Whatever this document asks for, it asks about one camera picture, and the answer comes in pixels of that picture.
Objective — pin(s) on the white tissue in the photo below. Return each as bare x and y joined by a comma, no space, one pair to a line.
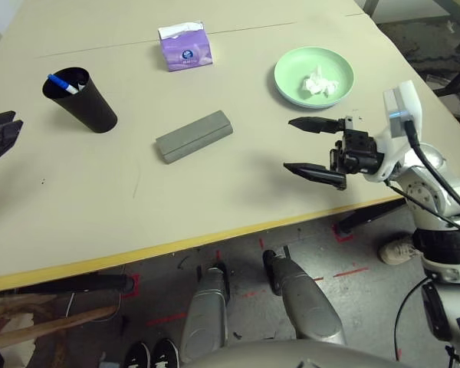
316,84

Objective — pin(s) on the curved dark wooden bar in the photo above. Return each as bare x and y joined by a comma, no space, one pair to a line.
42,308

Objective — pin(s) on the grey robot torso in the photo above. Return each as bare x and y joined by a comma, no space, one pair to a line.
291,356

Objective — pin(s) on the light green plate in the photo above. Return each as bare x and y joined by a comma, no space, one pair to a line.
291,69

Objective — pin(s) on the grey glasses case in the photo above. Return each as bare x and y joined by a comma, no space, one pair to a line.
193,138

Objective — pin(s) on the silver robot leg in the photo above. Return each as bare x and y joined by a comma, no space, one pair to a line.
205,314
310,303

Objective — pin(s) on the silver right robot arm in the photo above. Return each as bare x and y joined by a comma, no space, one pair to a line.
441,214

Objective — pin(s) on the white bystander sneaker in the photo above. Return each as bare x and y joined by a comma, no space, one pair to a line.
398,251

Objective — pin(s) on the silver robot left leg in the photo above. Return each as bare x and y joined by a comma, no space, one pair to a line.
205,314

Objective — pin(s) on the wooden stick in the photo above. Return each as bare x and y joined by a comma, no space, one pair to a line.
61,324

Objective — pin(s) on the purple tissue pack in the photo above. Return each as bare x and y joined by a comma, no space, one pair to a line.
188,53

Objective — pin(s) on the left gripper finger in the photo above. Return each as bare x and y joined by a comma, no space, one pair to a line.
4,142
0,120

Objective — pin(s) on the black plastic cup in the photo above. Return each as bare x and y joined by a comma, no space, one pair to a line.
92,111

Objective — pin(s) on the blue-capped whiteboard marker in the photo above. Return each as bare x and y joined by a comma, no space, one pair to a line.
61,83

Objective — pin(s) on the silver robot right leg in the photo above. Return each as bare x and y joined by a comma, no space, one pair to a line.
310,303

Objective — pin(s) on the white zip tie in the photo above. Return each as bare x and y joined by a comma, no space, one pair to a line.
451,27

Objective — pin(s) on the black white-laced sneaker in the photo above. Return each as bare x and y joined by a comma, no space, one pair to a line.
137,356
165,354

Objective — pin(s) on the white sack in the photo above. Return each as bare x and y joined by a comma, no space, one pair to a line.
15,354

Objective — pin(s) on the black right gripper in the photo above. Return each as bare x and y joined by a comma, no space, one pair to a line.
356,153

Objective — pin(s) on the black table leg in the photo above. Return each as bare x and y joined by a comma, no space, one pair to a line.
372,216
76,283

